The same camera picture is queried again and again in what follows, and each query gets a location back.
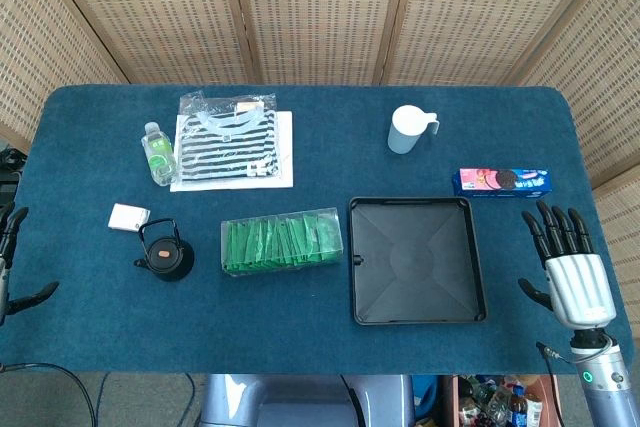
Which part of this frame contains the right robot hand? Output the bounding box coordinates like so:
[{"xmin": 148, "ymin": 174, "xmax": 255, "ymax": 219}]
[{"xmin": 517, "ymin": 200, "xmax": 617, "ymax": 331}]

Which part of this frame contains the clear box of green packets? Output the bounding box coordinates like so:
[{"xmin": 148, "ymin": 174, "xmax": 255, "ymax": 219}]
[{"xmin": 220, "ymin": 206, "xmax": 345, "ymax": 279}]

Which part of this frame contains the clear green-label water bottle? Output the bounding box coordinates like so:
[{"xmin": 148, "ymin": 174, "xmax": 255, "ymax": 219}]
[{"xmin": 141, "ymin": 121, "xmax": 179, "ymax": 187}]

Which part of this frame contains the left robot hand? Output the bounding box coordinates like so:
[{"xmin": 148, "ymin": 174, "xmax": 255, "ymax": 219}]
[{"xmin": 0, "ymin": 201, "xmax": 60, "ymax": 326}]

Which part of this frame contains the box of snack packets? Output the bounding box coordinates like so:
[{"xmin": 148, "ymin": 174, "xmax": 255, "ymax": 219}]
[{"xmin": 439, "ymin": 374, "xmax": 564, "ymax": 427}]

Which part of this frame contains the small white box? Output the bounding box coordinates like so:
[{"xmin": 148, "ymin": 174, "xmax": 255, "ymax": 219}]
[{"xmin": 108, "ymin": 203, "xmax": 151, "ymax": 234}]

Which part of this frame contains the black floor cable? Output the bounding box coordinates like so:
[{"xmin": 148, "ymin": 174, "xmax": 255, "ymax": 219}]
[{"xmin": 0, "ymin": 361, "xmax": 97, "ymax": 427}]

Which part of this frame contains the black teapot with handle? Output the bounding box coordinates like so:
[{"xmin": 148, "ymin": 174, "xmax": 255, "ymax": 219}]
[{"xmin": 133, "ymin": 218, "xmax": 195, "ymax": 283}]

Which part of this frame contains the woven rattan screen panel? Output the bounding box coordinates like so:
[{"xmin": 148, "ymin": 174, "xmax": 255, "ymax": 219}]
[
  {"xmin": 514, "ymin": 0, "xmax": 640, "ymax": 343},
  {"xmin": 379, "ymin": 0, "xmax": 619, "ymax": 87},
  {"xmin": 37, "ymin": 0, "xmax": 256, "ymax": 86},
  {"xmin": 227, "ymin": 0, "xmax": 416, "ymax": 87},
  {"xmin": 0, "ymin": 0, "xmax": 132, "ymax": 141}
]

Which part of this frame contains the green tea bag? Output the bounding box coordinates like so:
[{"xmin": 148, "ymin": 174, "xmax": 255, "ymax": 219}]
[
  {"xmin": 262, "ymin": 219, "xmax": 286, "ymax": 266},
  {"xmin": 284, "ymin": 216, "xmax": 309, "ymax": 264},
  {"xmin": 239, "ymin": 220, "xmax": 261, "ymax": 266},
  {"xmin": 222, "ymin": 220, "xmax": 240, "ymax": 268}
]

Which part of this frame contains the black square plastic tray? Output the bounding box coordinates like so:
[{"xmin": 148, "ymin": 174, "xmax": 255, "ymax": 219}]
[{"xmin": 348, "ymin": 196, "xmax": 488, "ymax": 327}]

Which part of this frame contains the blue cookie box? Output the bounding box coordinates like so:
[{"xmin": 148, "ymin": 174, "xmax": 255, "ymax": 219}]
[{"xmin": 452, "ymin": 168, "xmax": 555, "ymax": 198}]

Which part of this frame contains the white mug with handle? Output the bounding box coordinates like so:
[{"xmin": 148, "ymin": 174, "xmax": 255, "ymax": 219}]
[{"xmin": 388, "ymin": 104, "xmax": 441, "ymax": 155}]

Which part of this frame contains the blue carpet table mat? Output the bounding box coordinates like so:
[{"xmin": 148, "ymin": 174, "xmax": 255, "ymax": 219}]
[{"xmin": 8, "ymin": 84, "xmax": 634, "ymax": 377}]

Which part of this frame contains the black equipment beside table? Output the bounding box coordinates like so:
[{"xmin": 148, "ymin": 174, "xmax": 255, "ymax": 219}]
[{"xmin": 0, "ymin": 146, "xmax": 24, "ymax": 208}]

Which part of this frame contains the blue-grey robot torso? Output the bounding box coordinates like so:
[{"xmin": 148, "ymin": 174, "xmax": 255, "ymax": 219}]
[{"xmin": 199, "ymin": 374, "xmax": 416, "ymax": 427}]

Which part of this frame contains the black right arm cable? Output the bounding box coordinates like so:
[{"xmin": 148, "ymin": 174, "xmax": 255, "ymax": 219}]
[{"xmin": 535, "ymin": 341, "xmax": 589, "ymax": 427}]

